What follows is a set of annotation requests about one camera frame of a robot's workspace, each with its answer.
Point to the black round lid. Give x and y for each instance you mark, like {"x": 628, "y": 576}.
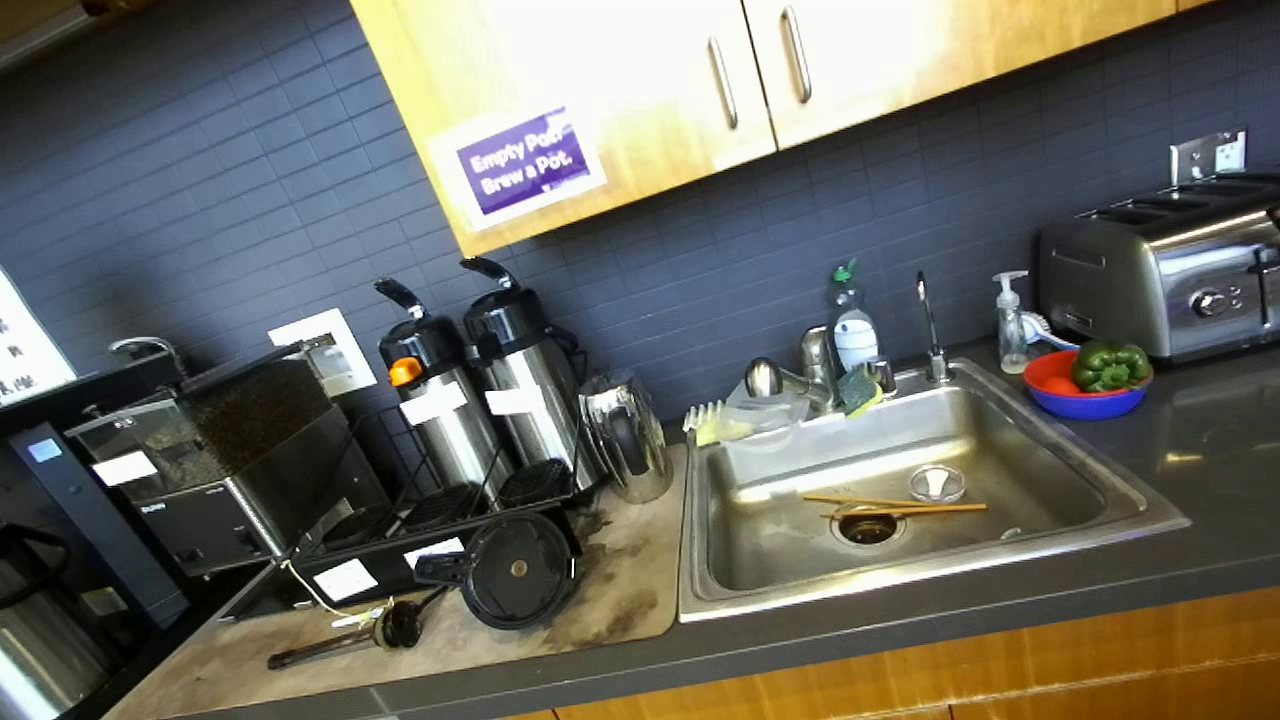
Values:
{"x": 523, "y": 571}

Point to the silver wall outlet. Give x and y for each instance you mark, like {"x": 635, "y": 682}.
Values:
{"x": 1207, "y": 156}

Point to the white wall panel with marks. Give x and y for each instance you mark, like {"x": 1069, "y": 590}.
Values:
{"x": 27, "y": 341}

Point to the steel coffee pot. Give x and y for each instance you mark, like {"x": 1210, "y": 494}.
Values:
{"x": 46, "y": 652}

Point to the black coffee brewer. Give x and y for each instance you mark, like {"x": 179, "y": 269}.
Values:
{"x": 267, "y": 455}

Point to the green yellow sponge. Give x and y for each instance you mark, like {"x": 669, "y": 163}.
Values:
{"x": 863, "y": 389}

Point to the beige counter mat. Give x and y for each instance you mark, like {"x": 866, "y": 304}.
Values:
{"x": 614, "y": 584}

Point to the black brush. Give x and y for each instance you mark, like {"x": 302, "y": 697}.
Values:
{"x": 386, "y": 625}

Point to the steel airpot with white label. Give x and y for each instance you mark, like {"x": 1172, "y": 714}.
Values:
{"x": 541, "y": 386}

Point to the wooden lower cabinet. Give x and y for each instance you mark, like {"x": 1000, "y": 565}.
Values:
{"x": 1067, "y": 663}

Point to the steel airpot with orange tag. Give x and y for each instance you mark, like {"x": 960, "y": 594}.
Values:
{"x": 446, "y": 423}

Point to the red tomato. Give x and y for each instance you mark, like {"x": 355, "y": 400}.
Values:
{"x": 1060, "y": 386}

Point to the clear pump soap bottle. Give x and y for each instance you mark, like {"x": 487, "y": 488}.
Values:
{"x": 1012, "y": 330}

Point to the black airpot rack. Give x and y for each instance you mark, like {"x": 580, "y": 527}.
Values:
{"x": 402, "y": 527}

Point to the stainless steel sink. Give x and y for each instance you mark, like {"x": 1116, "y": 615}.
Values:
{"x": 934, "y": 545}

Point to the blue bowl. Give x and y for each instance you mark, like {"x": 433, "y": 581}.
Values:
{"x": 1086, "y": 400}

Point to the purple white sign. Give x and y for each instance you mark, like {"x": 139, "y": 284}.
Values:
{"x": 523, "y": 163}

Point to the white wall plate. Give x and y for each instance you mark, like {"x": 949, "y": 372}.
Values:
{"x": 325, "y": 344}

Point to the wooden cabinet door with sign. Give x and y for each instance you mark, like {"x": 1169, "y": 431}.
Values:
{"x": 587, "y": 66}

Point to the steel pitcher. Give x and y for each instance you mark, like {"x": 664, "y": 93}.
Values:
{"x": 626, "y": 441}

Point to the green-capped dish soap bottle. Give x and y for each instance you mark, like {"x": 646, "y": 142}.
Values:
{"x": 852, "y": 332}

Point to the yellow cloth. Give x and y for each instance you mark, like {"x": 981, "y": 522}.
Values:
{"x": 712, "y": 426}

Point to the chrome sink faucet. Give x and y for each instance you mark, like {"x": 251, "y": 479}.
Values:
{"x": 812, "y": 355}

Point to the thin chrome tap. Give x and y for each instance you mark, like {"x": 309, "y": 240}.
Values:
{"x": 930, "y": 332}

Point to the stainless steel toaster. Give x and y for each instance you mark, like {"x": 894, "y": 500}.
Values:
{"x": 1134, "y": 274}

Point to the plain wooden cabinet door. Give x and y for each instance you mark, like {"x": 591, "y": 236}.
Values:
{"x": 934, "y": 46}

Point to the wooden stick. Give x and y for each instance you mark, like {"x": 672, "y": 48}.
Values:
{"x": 894, "y": 507}

